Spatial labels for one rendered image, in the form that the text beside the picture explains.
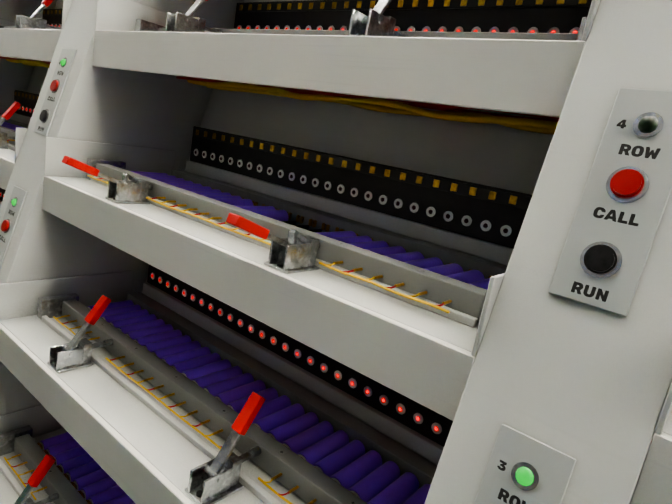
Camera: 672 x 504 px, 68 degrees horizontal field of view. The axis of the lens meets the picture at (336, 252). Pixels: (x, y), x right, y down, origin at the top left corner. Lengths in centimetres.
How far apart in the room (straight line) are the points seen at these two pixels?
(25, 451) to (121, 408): 27
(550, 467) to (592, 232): 13
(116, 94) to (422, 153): 44
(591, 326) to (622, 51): 16
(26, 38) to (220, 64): 48
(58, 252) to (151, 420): 32
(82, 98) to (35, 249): 21
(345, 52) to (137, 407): 41
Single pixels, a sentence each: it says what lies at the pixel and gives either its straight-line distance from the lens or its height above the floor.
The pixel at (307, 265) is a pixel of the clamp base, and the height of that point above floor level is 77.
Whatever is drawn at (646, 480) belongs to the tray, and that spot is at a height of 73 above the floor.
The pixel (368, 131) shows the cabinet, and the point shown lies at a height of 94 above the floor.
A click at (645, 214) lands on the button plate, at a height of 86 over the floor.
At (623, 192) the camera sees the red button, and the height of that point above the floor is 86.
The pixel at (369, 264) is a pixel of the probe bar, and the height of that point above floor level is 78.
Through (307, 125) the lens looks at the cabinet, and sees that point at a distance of 71.
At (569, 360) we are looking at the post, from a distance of 31.
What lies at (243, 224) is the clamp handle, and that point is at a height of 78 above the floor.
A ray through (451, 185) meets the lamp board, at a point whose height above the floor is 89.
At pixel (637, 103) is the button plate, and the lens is 33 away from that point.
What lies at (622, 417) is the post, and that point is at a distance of 30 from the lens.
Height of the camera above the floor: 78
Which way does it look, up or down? level
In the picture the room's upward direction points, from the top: 19 degrees clockwise
